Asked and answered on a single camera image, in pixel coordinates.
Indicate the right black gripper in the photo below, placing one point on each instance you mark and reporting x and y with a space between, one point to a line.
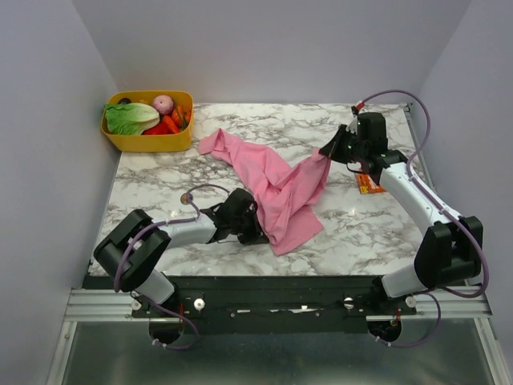
344 143

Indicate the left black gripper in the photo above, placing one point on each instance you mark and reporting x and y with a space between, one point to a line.
256 235

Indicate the pink t-shirt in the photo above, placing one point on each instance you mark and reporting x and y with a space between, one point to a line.
284 194

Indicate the round blue yellow brooch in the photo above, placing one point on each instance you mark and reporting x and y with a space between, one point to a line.
186 198

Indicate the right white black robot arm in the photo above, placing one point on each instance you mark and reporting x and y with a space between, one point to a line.
451 247

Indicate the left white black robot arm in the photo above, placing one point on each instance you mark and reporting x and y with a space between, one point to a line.
130 252

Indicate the orange black packet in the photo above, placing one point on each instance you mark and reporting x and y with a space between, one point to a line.
367 186

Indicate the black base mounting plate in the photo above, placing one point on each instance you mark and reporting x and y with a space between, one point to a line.
274 305

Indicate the yellow plastic bin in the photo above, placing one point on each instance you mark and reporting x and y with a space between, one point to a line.
160 143

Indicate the red toy pepper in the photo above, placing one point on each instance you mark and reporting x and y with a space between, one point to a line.
166 126

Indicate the pink toy onion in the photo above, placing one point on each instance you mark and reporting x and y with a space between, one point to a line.
164 104

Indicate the green toy lettuce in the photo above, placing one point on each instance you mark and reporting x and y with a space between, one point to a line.
130 119

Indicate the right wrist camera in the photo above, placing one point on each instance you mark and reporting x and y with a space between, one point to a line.
355 109

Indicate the aluminium frame rail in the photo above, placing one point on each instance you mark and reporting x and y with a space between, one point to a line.
107 306

